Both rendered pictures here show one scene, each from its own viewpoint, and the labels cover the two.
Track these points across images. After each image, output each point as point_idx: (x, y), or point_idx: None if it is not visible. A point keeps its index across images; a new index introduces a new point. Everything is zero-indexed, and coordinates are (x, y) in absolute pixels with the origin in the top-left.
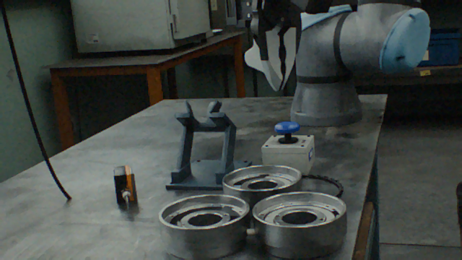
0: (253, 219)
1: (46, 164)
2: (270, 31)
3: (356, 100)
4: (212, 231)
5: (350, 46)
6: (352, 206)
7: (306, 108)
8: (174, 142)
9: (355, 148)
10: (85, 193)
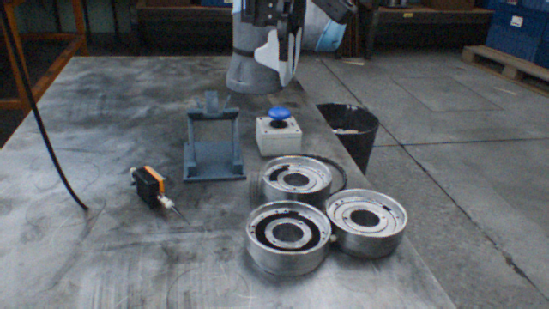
0: (334, 227)
1: (8, 157)
2: (291, 33)
3: None
4: (317, 251)
5: None
6: (364, 187)
7: (247, 79)
8: (137, 118)
9: (310, 119)
10: (98, 197)
